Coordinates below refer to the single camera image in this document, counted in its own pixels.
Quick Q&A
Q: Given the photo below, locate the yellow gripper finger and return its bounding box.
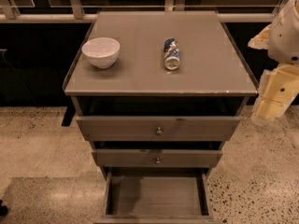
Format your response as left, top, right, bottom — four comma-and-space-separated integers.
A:
248, 25, 270, 49
251, 63, 299, 125

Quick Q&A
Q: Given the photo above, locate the blue silver redbull can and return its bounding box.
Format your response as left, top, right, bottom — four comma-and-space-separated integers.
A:
164, 38, 180, 71

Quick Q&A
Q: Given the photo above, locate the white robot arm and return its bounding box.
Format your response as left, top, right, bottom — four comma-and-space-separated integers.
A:
248, 0, 299, 125

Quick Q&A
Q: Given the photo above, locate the grey wooden drawer cabinet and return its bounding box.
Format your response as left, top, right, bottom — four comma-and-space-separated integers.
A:
62, 10, 260, 224

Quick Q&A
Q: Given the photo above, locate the brass top drawer knob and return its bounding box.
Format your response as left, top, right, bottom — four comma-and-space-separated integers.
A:
155, 127, 164, 136

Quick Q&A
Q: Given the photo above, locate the brass drawer knob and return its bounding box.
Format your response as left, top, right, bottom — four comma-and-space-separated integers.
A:
155, 127, 164, 136
155, 158, 161, 165

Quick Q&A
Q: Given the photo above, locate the brass middle drawer knob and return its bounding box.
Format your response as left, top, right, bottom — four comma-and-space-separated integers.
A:
155, 158, 161, 165

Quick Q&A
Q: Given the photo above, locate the bottom grey open drawer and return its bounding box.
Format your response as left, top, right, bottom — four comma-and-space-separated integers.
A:
94, 168, 221, 224

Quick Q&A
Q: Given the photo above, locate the middle grey drawer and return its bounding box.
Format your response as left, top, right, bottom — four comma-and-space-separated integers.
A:
92, 149, 222, 168

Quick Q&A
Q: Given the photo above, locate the top grey drawer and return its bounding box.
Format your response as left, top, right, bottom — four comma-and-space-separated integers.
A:
77, 116, 240, 142

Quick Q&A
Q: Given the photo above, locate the metal window railing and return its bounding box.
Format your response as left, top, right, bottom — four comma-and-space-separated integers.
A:
0, 0, 299, 24

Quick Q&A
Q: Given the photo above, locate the white ceramic bowl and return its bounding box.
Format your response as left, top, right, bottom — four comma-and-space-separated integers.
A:
81, 37, 121, 69

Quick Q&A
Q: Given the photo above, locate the black shoe tip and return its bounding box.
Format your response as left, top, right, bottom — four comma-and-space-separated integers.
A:
0, 200, 8, 216

